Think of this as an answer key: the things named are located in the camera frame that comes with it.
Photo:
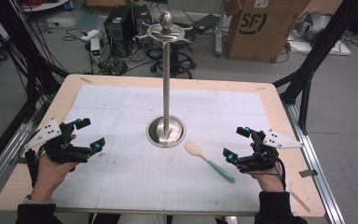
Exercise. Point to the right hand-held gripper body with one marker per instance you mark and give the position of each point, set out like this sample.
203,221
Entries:
262,158

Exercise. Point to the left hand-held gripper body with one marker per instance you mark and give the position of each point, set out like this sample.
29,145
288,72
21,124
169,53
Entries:
50,130

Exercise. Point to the person's right hand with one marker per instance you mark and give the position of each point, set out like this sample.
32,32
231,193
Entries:
270,180

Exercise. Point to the person's left hand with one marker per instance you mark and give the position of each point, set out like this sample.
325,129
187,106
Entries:
45,177

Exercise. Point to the grey tape strip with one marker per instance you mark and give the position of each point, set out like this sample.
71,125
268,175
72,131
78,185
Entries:
308,173

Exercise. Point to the white grid mat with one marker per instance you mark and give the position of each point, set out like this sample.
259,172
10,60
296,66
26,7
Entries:
136,180

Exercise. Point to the thin wooden stick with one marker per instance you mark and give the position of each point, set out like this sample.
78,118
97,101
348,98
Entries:
300,201

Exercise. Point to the white device with green light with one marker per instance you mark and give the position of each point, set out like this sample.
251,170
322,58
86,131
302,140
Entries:
95,49

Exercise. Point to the silver metal utensil stand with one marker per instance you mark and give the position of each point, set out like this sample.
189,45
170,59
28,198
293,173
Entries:
166,93

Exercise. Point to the white power strip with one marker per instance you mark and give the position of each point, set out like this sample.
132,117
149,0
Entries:
90,34

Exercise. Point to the black office chair base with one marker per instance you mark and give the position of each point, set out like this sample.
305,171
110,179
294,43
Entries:
180,62

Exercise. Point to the black computer tower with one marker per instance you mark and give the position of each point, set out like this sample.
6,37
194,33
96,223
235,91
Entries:
119,31

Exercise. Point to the brown cardboard box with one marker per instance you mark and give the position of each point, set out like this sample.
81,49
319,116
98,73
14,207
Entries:
261,31

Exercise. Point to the black power adapter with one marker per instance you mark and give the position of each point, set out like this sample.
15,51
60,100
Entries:
205,23

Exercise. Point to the grey rounded appliance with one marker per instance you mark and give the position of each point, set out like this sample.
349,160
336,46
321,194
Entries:
313,25

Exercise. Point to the aluminium rail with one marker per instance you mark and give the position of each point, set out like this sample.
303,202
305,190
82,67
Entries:
3,158
310,149

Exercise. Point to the black metal frame post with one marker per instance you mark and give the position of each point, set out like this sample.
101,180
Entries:
317,49
21,49

